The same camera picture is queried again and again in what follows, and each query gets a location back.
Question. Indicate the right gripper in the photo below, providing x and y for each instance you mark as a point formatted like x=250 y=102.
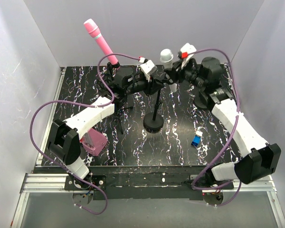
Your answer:
x=174 y=74

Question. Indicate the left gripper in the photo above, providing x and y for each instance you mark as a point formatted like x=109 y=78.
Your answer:
x=152 y=86

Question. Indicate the white microphone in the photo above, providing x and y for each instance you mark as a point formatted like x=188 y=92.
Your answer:
x=166 y=58

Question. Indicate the black round-base stand purple mic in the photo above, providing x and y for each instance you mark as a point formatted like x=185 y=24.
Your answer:
x=203 y=101

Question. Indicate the black round-base stand white mic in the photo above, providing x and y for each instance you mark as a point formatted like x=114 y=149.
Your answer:
x=153 y=122

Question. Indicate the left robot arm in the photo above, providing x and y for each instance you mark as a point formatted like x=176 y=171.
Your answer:
x=67 y=137

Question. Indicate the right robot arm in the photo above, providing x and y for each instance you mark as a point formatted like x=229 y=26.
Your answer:
x=259 y=158

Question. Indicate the black tripod stand pink mic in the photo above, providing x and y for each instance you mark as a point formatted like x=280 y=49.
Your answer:
x=118 y=80

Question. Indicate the pink microphone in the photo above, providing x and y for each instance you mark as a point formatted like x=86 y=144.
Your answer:
x=94 y=31

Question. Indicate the black marble mat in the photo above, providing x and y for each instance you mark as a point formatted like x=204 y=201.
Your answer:
x=170 y=146

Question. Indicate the blue white small toy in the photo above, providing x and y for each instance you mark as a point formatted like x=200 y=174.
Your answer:
x=197 y=138

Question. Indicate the pink metronome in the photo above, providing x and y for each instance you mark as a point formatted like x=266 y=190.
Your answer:
x=93 y=142

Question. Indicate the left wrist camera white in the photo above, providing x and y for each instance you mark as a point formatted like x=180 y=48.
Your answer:
x=147 y=67

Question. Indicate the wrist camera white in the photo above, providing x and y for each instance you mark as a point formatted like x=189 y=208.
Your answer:
x=186 y=53
x=147 y=67

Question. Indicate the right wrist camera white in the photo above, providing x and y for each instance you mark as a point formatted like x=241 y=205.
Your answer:
x=186 y=53

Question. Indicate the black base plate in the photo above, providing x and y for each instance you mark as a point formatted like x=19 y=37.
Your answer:
x=149 y=182

